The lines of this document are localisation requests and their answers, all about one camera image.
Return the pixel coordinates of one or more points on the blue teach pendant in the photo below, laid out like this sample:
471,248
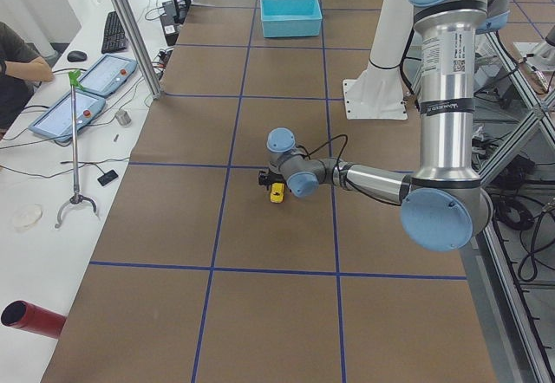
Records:
107,75
56,123

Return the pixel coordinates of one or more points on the black keyboard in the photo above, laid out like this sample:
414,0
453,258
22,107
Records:
114,36

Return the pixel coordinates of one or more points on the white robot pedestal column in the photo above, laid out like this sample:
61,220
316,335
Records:
377,93

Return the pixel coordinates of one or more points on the aluminium frame post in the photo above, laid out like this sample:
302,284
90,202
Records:
126,15

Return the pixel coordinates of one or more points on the seated person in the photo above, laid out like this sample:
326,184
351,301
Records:
21,67

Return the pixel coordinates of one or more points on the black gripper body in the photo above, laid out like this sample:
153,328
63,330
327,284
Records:
273,179

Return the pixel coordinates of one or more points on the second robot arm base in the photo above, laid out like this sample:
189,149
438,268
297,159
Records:
539,55

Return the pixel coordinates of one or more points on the near blue teach pendant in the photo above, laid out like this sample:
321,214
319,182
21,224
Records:
56,123

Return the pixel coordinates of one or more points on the black computer mouse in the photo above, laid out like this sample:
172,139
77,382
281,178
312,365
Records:
77,56

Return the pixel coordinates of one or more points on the yellow beetle toy car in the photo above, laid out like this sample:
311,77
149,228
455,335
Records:
277,191

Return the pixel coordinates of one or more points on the light blue plastic bin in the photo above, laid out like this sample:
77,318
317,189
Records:
290,18

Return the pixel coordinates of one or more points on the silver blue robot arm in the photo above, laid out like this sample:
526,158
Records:
443,205

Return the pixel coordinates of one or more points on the green handled reacher grabber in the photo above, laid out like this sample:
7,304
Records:
77,197

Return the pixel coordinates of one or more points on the small black phone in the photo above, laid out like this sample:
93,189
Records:
107,177

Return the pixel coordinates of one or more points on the small silver metal cylinder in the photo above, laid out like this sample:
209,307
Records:
122,117

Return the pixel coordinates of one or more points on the red cylinder bottle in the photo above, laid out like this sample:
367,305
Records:
29,317

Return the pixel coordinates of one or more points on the far blue teach pendant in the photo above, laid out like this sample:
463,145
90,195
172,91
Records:
107,75

